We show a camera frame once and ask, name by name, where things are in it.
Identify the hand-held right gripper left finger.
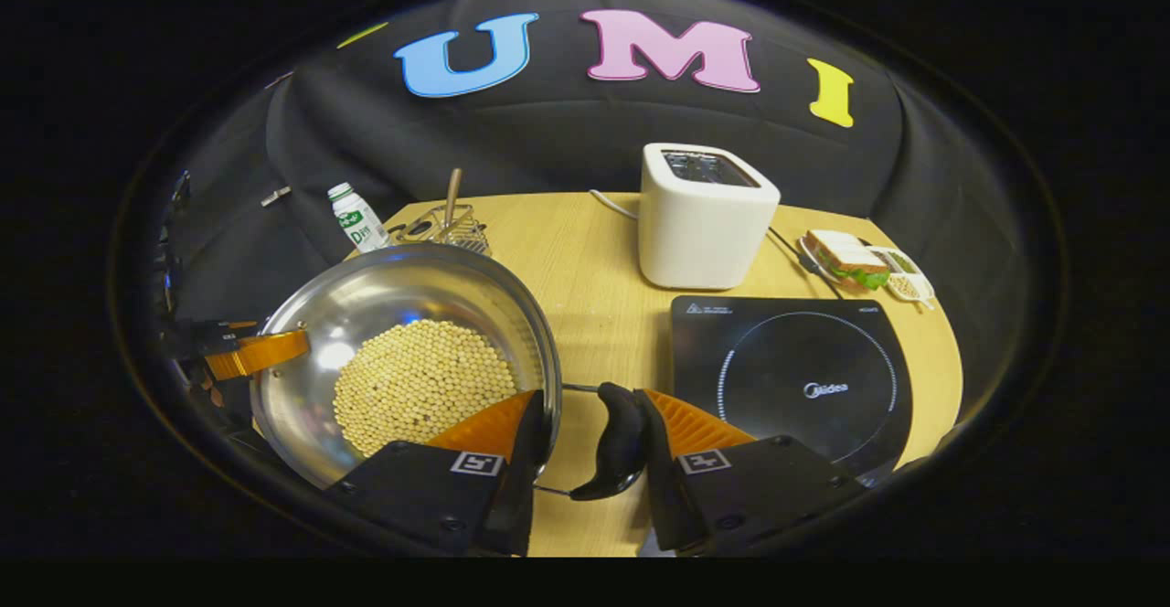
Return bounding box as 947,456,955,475
322,389,548,559

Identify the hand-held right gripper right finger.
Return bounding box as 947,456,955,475
633,389,867,555

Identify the steel pot with black handles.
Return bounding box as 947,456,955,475
249,241,652,503

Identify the black induction cooktop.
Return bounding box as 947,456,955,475
670,294,915,489

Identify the pile of yellow soybeans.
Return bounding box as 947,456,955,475
332,318,519,458

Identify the white drink bottle green label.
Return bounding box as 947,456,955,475
327,182,390,254

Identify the black equipment stand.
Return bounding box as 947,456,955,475
154,168,195,315

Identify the white toaster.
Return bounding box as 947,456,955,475
638,143,782,291

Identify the sandwich with lettuce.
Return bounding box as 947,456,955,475
804,229,892,293

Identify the white divided bean tray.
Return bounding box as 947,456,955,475
868,244,938,309

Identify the wire mesh utensil basket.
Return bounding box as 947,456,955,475
388,204,493,258

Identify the black power cable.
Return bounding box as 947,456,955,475
766,226,846,300

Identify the white toaster cable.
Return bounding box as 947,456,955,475
589,189,643,221

